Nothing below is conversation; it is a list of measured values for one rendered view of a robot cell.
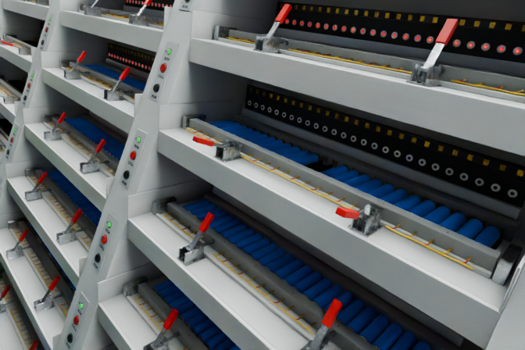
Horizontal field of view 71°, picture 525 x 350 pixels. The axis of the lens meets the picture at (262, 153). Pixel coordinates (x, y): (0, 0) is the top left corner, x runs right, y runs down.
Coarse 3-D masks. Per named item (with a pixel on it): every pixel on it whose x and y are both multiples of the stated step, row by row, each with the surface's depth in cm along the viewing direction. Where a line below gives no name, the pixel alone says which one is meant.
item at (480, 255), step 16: (192, 128) 73; (208, 128) 70; (256, 160) 61; (272, 160) 60; (288, 160) 59; (304, 176) 56; (320, 176) 54; (336, 192) 52; (352, 192) 50; (384, 208) 47; (400, 208) 47; (400, 224) 46; (416, 224) 44; (432, 224) 44; (432, 240) 43; (448, 240) 42; (464, 240) 42; (448, 256) 41; (464, 256) 41; (480, 256) 40; (496, 256) 39
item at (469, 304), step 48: (192, 144) 67; (336, 144) 67; (240, 192) 58; (288, 192) 53; (336, 240) 46; (384, 240) 44; (384, 288) 42; (432, 288) 39; (480, 288) 37; (480, 336) 36
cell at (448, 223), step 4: (456, 212) 50; (460, 212) 50; (452, 216) 48; (456, 216) 48; (460, 216) 49; (464, 216) 49; (448, 220) 47; (452, 220) 47; (456, 220) 47; (460, 220) 48; (464, 220) 49; (440, 224) 46; (444, 224) 46; (448, 224) 46; (452, 224) 46; (456, 224) 47; (460, 224) 48; (448, 228) 45; (452, 228) 46; (456, 228) 47
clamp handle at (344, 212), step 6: (336, 210) 40; (342, 210) 40; (348, 210) 41; (354, 210) 42; (366, 210) 45; (342, 216) 40; (348, 216) 40; (354, 216) 41; (360, 216) 43; (366, 216) 44
